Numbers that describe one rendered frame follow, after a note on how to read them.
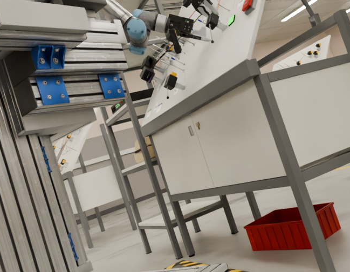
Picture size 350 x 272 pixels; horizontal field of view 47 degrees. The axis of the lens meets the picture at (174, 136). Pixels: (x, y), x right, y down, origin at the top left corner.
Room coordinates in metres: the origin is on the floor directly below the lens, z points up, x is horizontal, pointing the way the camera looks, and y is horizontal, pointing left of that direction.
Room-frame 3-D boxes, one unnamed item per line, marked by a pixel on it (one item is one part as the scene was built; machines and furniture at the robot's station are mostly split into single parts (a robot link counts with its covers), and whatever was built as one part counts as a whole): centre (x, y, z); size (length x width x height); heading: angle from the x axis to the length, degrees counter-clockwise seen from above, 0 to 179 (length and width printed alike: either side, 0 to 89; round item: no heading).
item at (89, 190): (5.08, 1.26, 0.83); 1.18 x 0.72 x 1.65; 31
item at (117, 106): (2.87, 0.17, 1.09); 0.35 x 0.33 x 0.07; 27
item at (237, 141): (1.79, -0.24, 0.60); 0.55 x 0.03 x 0.39; 27
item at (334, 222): (2.15, -0.43, 0.07); 0.39 x 0.29 x 0.14; 39
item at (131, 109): (2.95, 0.14, 0.93); 0.61 x 0.50 x 1.85; 27
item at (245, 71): (2.03, -0.10, 0.83); 1.18 x 0.06 x 0.06; 27
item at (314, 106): (2.17, -0.38, 0.60); 1.17 x 0.58 x 0.40; 27
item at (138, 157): (2.83, 0.14, 0.76); 0.30 x 0.21 x 0.20; 120
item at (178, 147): (2.28, 0.01, 0.60); 0.55 x 0.02 x 0.39; 27
